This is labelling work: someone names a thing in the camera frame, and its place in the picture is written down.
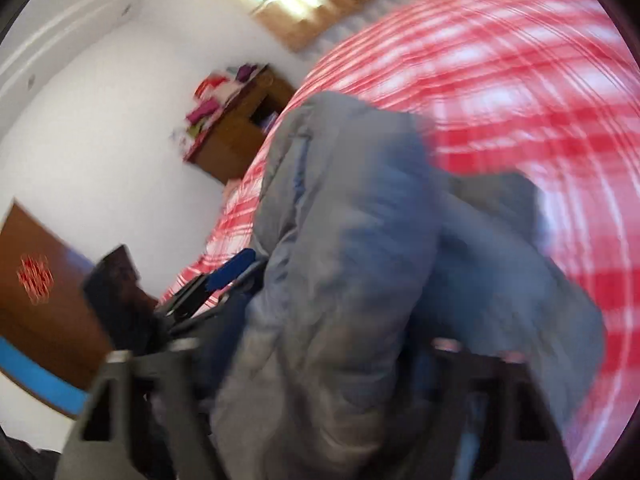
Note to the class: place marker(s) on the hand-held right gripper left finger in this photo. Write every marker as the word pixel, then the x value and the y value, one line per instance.
pixel 227 345

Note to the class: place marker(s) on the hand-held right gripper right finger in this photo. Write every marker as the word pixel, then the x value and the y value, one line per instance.
pixel 500 400

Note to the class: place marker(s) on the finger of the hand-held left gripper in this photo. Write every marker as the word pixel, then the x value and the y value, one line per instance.
pixel 220 312
pixel 235 266

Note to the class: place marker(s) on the grey puffer jacket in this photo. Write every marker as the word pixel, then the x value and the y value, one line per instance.
pixel 350 260

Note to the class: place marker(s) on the magenta folded clothes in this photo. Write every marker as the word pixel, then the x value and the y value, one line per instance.
pixel 202 111

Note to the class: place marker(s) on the purple folded clothes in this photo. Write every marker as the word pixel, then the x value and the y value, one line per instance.
pixel 246 73

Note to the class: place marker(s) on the dark wooden cabinet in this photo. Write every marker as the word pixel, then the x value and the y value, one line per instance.
pixel 55 340

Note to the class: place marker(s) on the red door decoration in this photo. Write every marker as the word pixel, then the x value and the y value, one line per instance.
pixel 35 279

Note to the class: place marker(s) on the blue strip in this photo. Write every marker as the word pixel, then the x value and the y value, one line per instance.
pixel 40 377

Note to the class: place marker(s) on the brown wooden desk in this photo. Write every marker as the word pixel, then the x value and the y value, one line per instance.
pixel 235 145

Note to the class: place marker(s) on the green folded cloth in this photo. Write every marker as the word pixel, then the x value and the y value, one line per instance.
pixel 191 136

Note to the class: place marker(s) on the pale pink cloth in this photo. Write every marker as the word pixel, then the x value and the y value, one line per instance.
pixel 230 94

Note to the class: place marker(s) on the red box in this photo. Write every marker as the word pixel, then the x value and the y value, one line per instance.
pixel 207 87

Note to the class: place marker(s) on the beige patterned curtain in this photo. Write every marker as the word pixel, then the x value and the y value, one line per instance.
pixel 320 10

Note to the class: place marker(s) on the bed with red plaid sheet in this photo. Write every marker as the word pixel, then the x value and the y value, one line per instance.
pixel 525 110

